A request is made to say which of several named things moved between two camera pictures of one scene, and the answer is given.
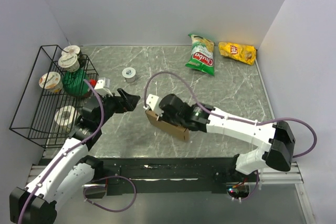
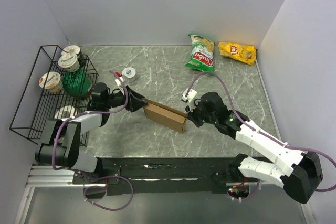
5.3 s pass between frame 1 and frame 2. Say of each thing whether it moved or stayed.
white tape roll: stayed
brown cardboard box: moved
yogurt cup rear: stayed
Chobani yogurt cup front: stayed
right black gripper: moved
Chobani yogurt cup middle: stayed
